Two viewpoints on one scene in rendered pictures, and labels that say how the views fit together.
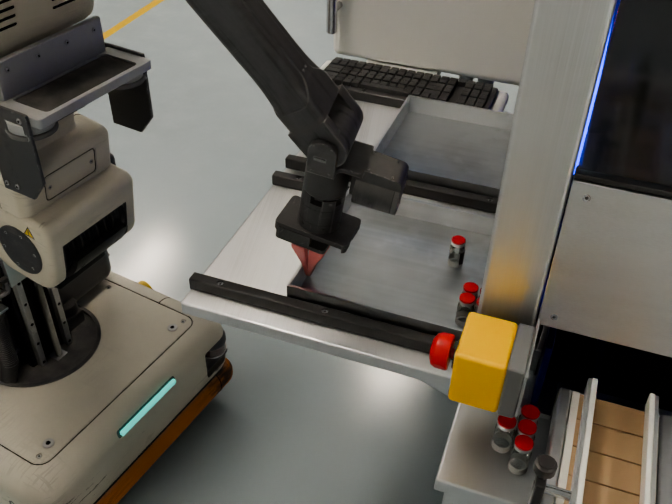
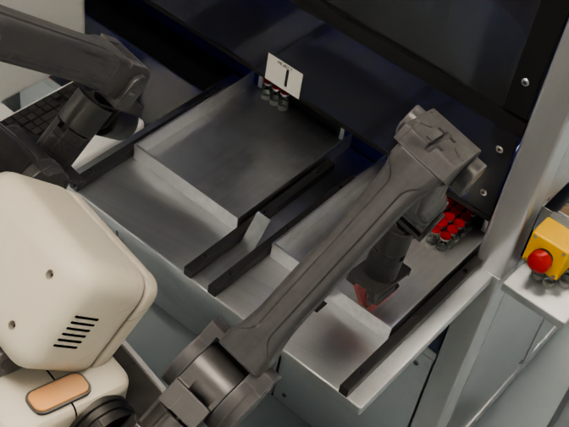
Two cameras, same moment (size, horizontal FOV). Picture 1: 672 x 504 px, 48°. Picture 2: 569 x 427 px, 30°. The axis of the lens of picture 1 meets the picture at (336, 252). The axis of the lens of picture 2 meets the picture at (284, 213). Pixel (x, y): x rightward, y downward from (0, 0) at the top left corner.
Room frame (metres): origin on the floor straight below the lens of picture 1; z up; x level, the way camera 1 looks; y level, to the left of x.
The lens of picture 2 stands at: (0.72, 1.21, 2.26)
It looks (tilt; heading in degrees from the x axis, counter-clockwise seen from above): 45 degrees down; 283
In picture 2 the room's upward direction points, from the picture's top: 11 degrees clockwise
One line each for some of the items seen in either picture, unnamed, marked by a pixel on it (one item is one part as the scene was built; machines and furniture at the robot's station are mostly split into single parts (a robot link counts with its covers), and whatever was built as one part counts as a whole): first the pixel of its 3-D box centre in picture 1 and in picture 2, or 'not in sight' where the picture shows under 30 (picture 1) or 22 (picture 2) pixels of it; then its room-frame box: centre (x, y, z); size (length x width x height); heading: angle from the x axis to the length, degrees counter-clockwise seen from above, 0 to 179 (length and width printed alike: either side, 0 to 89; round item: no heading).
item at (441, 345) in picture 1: (448, 352); (541, 259); (0.57, -0.12, 0.99); 0.04 x 0.04 x 0.04; 71
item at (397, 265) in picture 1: (432, 267); (386, 241); (0.83, -0.14, 0.90); 0.34 x 0.26 x 0.04; 71
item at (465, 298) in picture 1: (465, 310); (443, 243); (0.74, -0.17, 0.90); 0.02 x 0.02 x 0.05
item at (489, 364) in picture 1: (489, 363); (554, 246); (0.56, -0.17, 1.00); 0.08 x 0.07 x 0.07; 71
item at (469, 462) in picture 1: (507, 457); (550, 285); (0.53, -0.20, 0.87); 0.14 x 0.13 x 0.02; 71
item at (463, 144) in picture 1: (480, 152); (245, 145); (1.15, -0.25, 0.90); 0.34 x 0.26 x 0.04; 71
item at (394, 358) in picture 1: (415, 208); (288, 219); (1.02, -0.13, 0.87); 0.70 x 0.48 x 0.02; 161
